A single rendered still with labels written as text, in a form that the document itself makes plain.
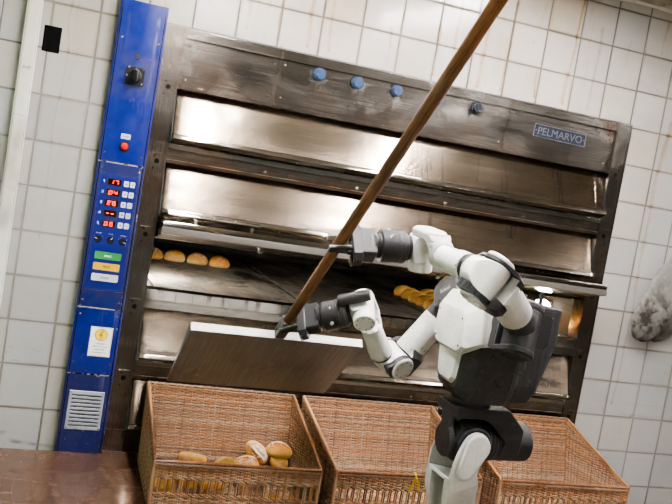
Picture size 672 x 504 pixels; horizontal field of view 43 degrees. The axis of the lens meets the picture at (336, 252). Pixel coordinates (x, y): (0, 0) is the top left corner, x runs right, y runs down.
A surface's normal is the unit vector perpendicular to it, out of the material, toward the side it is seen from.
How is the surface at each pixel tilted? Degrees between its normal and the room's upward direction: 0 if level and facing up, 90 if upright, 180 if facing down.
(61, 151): 90
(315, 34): 90
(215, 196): 70
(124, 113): 90
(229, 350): 140
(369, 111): 90
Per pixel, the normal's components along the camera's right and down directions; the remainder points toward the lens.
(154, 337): 0.34, -0.22
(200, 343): 0.08, 0.83
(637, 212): 0.30, 0.13
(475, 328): -0.47, -0.09
